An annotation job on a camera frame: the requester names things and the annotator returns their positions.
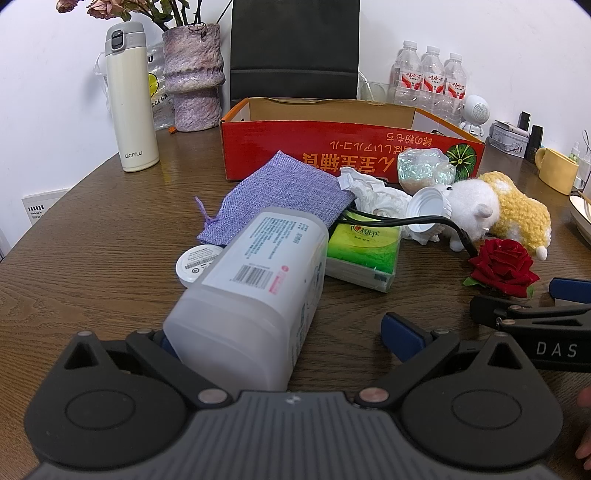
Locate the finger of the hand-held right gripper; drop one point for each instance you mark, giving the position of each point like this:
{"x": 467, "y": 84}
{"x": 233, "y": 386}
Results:
{"x": 494, "y": 311}
{"x": 572, "y": 290}

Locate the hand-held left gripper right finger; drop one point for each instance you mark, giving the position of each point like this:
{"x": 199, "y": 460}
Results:
{"x": 401, "y": 337}

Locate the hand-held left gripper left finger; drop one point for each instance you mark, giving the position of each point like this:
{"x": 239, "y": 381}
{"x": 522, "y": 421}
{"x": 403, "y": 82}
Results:
{"x": 164, "y": 347}

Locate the red artificial rose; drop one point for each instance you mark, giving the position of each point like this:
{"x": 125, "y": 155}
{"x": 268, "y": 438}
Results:
{"x": 503, "y": 265}

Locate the translucent white plastic bottle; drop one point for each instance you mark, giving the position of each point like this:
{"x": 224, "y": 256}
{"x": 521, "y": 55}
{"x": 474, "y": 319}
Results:
{"x": 240, "y": 323}

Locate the round white tin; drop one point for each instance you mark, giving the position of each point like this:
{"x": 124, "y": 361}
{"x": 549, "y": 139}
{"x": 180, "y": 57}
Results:
{"x": 194, "y": 265}

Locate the green tissue pack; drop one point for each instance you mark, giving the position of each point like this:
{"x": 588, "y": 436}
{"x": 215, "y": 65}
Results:
{"x": 364, "y": 249}

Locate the white and yellow plush toy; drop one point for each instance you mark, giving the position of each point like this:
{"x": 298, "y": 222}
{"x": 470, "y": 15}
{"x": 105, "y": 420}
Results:
{"x": 517, "y": 207}

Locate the white ribbed cap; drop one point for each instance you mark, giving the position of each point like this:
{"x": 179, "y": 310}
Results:
{"x": 427, "y": 205}

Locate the white tissue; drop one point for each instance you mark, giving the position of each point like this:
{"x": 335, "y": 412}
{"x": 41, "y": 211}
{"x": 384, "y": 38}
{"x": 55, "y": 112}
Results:
{"x": 364, "y": 189}

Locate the iridescent plastic bag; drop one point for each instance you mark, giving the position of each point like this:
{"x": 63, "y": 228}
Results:
{"x": 420, "y": 168}

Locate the purple cloth pouch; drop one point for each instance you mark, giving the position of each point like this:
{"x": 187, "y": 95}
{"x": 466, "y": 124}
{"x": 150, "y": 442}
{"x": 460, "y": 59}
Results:
{"x": 286, "y": 189}

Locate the red cardboard box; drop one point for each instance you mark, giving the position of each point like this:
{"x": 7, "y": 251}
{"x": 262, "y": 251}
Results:
{"x": 277, "y": 138}

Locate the wooden desktop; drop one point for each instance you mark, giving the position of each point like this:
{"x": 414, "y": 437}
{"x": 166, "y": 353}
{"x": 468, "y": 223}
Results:
{"x": 92, "y": 258}

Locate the person's right hand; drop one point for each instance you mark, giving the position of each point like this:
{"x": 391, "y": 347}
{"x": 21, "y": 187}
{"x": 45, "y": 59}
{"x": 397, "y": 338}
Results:
{"x": 586, "y": 443}

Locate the white plate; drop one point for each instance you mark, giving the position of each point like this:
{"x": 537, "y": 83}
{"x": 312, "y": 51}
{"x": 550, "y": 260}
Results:
{"x": 582, "y": 217}

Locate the yellow mug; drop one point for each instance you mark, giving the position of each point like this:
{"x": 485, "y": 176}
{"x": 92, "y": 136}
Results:
{"x": 558, "y": 170}

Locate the small grey tin box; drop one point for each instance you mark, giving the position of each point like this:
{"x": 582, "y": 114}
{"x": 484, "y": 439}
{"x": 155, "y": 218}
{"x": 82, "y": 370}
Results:
{"x": 505, "y": 138}

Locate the white robot-shaped speaker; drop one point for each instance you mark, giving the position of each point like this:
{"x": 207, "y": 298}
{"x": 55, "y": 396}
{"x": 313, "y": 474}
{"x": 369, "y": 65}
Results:
{"x": 475, "y": 110}

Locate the clear water bottle red label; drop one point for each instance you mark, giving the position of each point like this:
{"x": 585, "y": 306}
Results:
{"x": 406, "y": 74}
{"x": 455, "y": 87}
{"x": 432, "y": 78}

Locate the cream thermos bottle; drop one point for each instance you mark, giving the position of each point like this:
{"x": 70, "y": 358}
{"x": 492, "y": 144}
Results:
{"x": 131, "y": 106}

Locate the clear glass cup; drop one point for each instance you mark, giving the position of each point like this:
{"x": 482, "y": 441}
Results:
{"x": 374, "y": 90}

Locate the clear plastic bag yellow print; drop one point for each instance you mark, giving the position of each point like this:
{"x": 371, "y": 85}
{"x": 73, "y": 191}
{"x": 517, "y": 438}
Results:
{"x": 157, "y": 83}

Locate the purple textured vase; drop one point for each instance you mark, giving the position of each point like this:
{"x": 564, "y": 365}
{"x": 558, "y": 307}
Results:
{"x": 194, "y": 69}

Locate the black paper bag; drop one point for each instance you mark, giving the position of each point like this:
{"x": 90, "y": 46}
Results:
{"x": 295, "y": 46}

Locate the dried rose bouquet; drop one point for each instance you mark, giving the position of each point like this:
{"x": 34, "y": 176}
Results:
{"x": 106, "y": 7}

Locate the white wall outlet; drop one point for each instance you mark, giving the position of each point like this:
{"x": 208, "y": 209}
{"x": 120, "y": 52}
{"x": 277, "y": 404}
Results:
{"x": 44, "y": 205}

